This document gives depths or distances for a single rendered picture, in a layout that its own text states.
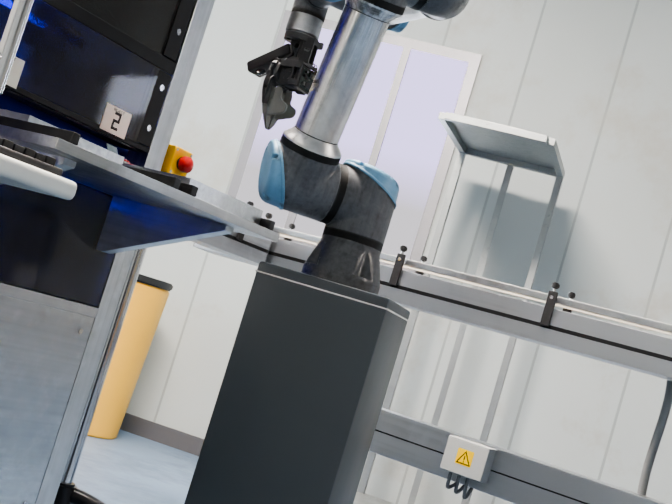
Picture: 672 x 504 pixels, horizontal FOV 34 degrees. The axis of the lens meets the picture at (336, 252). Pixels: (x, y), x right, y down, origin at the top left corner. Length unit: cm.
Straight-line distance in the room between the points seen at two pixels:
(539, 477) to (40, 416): 123
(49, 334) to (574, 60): 324
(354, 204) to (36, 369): 90
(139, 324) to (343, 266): 288
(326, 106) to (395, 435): 130
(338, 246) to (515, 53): 328
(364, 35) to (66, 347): 108
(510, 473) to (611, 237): 227
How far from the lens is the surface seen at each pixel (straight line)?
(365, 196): 204
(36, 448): 265
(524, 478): 291
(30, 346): 254
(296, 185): 200
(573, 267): 500
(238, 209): 236
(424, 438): 302
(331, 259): 202
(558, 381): 496
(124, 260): 268
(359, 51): 197
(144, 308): 483
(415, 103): 519
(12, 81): 237
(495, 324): 295
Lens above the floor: 69
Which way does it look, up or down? 4 degrees up
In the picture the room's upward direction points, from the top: 17 degrees clockwise
